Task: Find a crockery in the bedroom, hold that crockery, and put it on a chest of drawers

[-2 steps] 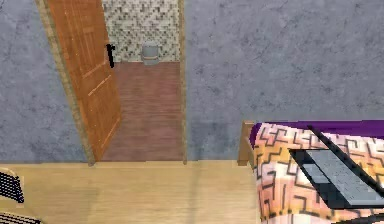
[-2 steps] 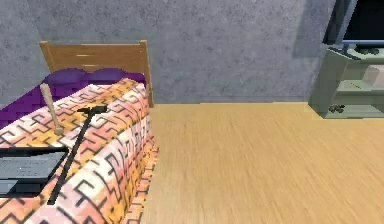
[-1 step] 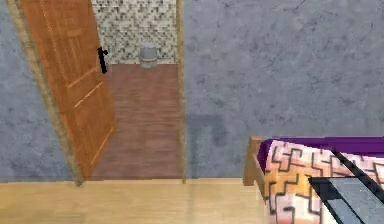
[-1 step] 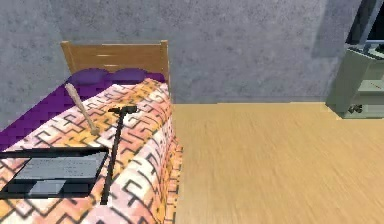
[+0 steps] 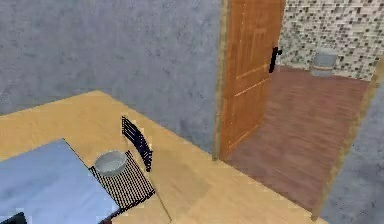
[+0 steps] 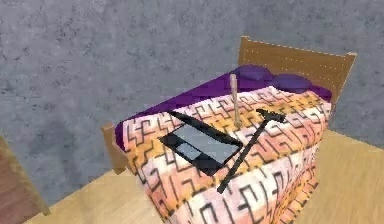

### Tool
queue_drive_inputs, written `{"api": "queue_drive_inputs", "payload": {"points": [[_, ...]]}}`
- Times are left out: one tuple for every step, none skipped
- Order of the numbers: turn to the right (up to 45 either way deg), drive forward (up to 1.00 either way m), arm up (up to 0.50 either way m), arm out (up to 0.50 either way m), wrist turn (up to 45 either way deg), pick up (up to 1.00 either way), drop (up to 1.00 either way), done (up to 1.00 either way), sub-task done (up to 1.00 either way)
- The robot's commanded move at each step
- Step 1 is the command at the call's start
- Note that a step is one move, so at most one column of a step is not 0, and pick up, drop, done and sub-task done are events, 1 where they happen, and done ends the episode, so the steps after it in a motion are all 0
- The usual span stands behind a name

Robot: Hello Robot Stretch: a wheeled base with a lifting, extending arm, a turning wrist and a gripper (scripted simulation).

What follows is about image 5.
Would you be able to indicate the orange wooden door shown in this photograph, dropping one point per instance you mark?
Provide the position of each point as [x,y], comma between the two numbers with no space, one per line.
[248,76]

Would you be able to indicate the blue table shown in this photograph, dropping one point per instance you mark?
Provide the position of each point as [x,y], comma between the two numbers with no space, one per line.
[46,186]

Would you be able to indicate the grey bowl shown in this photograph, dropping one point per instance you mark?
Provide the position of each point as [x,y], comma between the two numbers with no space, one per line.
[110,163]

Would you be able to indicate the black mesh chair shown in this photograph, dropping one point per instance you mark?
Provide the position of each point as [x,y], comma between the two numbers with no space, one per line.
[128,186]

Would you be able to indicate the black object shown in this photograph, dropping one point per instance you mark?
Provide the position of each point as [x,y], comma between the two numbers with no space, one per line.
[15,220]

